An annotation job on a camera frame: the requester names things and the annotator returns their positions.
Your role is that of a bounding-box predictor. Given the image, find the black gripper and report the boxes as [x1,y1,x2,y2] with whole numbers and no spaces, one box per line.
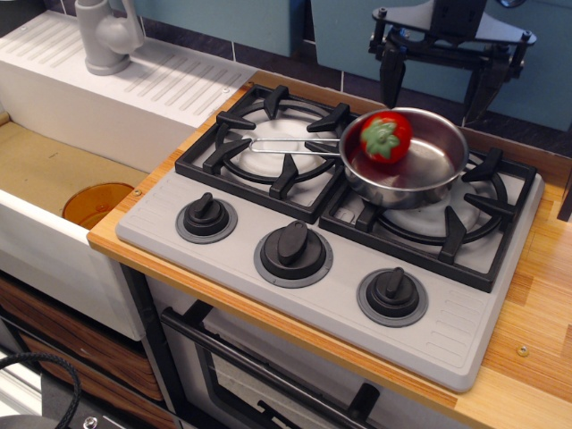
[369,1,537,125]

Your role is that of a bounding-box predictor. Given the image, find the stainless steel pot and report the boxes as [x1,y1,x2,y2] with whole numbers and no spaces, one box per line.
[246,107,469,209]

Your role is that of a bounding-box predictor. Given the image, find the red plastic strawberry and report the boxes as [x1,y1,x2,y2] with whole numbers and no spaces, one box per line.
[356,111,413,164]

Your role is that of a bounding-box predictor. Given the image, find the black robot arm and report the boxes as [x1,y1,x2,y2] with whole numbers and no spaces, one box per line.
[369,1,537,122]

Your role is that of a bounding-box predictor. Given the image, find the grey toy stove top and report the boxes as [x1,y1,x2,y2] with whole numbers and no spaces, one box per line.
[116,85,544,391]

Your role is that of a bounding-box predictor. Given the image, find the black right stove knob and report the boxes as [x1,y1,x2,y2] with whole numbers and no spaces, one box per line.
[357,267,429,328]

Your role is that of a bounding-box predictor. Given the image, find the black stove knob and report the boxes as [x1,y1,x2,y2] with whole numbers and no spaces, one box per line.
[175,192,238,245]
[254,221,333,289]
[357,267,429,328]

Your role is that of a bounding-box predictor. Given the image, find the black middle stove knob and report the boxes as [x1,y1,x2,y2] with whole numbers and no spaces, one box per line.
[254,221,333,289]

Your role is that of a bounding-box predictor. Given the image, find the black left stove knob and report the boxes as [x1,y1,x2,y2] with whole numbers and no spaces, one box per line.
[175,192,238,245]

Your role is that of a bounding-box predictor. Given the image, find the black right burner grate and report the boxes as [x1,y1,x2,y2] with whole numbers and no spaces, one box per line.
[319,148,543,292]

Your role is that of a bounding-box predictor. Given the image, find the black burner grate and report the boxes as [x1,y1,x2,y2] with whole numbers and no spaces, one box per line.
[319,148,543,292]
[175,84,357,223]

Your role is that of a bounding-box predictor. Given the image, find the black left burner grate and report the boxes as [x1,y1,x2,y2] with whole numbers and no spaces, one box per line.
[175,84,357,223]

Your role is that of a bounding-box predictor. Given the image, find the grey toy faucet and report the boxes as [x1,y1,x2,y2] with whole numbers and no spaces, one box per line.
[75,0,145,76]

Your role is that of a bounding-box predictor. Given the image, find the orange plastic bowl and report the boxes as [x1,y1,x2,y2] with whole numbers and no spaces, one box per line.
[62,182,134,230]

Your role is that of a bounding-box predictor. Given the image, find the white toy sink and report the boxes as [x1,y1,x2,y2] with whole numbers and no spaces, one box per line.
[1,12,254,341]

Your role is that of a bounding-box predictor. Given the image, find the wood drawer fronts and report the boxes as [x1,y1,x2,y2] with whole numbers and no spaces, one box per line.
[1,273,175,428]

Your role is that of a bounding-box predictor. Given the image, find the oven door with black handle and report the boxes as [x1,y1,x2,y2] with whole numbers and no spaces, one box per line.
[159,299,457,429]

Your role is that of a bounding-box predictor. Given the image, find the black braided cable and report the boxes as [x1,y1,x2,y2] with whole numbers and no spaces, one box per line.
[0,351,84,425]

